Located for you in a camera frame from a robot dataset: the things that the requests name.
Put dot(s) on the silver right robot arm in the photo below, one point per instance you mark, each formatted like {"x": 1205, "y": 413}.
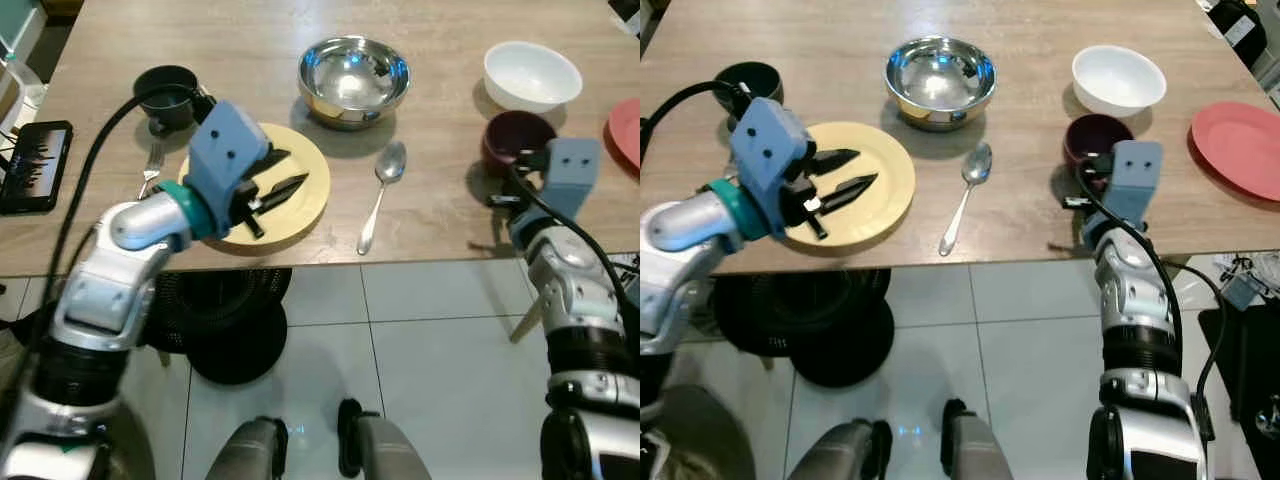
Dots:
{"x": 575, "y": 300}
{"x": 1135, "y": 300}

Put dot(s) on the dark maroon cup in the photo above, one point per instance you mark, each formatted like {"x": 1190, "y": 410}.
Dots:
{"x": 515, "y": 132}
{"x": 1097, "y": 132}

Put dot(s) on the yellow plate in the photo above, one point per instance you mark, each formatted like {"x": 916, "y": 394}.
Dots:
{"x": 885, "y": 150}
{"x": 300, "y": 150}

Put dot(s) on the white bowl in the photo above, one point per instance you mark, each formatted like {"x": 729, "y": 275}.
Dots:
{"x": 532, "y": 75}
{"x": 1118, "y": 80}

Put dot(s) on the silver metal fork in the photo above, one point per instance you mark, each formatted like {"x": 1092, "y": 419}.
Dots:
{"x": 152, "y": 170}

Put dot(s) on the red plate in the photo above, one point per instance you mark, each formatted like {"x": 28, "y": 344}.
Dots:
{"x": 1238, "y": 150}
{"x": 626, "y": 130}

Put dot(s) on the silver metal spoon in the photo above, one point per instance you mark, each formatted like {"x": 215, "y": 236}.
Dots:
{"x": 390, "y": 160}
{"x": 978, "y": 162}

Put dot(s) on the black cup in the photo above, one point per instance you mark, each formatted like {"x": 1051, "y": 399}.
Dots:
{"x": 165, "y": 112}
{"x": 755, "y": 75}

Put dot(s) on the stainless steel bowl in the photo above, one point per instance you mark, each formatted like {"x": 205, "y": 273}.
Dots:
{"x": 940, "y": 80}
{"x": 354, "y": 80}

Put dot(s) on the black round stool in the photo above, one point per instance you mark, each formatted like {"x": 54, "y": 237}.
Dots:
{"x": 805, "y": 320}
{"x": 225, "y": 320}

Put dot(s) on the light wooden table leg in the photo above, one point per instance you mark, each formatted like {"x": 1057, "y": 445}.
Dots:
{"x": 525, "y": 320}

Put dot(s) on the grey power adapter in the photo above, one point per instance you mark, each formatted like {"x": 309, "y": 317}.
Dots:
{"x": 1245, "y": 290}

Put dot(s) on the black bag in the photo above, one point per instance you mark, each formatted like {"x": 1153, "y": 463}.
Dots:
{"x": 1235, "y": 25}

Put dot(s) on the black smartphone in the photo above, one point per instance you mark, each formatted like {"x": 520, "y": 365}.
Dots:
{"x": 35, "y": 165}

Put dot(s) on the grey robot left leg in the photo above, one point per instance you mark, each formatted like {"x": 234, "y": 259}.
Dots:
{"x": 245, "y": 450}
{"x": 845, "y": 452}

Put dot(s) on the grey robot leg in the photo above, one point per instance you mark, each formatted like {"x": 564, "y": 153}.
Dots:
{"x": 245, "y": 450}
{"x": 845, "y": 452}
{"x": 375, "y": 448}
{"x": 975, "y": 448}

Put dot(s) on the grey robot right leg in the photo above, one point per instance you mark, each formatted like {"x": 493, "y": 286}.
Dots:
{"x": 375, "y": 448}
{"x": 975, "y": 448}

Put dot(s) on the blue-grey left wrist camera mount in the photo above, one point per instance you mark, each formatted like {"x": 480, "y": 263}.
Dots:
{"x": 228, "y": 150}
{"x": 770, "y": 150}

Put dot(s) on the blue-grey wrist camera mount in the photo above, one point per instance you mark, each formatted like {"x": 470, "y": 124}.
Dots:
{"x": 570, "y": 170}
{"x": 228, "y": 150}
{"x": 1135, "y": 180}
{"x": 770, "y": 150}

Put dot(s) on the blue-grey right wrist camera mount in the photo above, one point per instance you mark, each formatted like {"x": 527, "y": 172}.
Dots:
{"x": 570, "y": 170}
{"x": 1135, "y": 180}

